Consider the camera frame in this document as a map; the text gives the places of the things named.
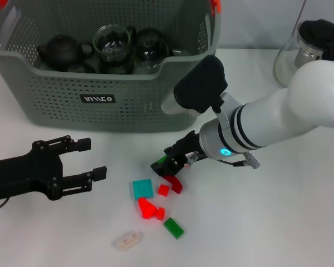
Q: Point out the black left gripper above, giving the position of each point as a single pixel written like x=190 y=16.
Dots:
x=22 y=175

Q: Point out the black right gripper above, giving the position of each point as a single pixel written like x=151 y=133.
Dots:
x=187 y=147

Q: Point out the small green building brick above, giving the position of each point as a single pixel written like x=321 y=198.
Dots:
x=161 y=160

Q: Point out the grey perforated storage bin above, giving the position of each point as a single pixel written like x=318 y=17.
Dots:
x=100 y=105

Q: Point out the dark red curved brick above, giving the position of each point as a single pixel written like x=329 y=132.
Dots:
x=176 y=185

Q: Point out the small orange-red square brick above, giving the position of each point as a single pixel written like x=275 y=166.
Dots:
x=163 y=190

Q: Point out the teal square building plate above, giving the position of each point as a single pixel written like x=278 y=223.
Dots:
x=142 y=189

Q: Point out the bright red slope brick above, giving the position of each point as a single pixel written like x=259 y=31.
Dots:
x=146 y=208

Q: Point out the small bright red brick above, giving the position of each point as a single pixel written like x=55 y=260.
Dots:
x=159 y=213

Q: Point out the green flat building plate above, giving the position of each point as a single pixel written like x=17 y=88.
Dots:
x=173 y=228

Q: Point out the translucent white building brick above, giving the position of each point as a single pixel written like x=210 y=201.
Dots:
x=128 y=240

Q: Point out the black clay teapot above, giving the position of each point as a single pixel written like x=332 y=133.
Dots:
x=61 y=53

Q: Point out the grey right wrist camera housing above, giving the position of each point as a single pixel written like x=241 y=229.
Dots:
x=200 y=83

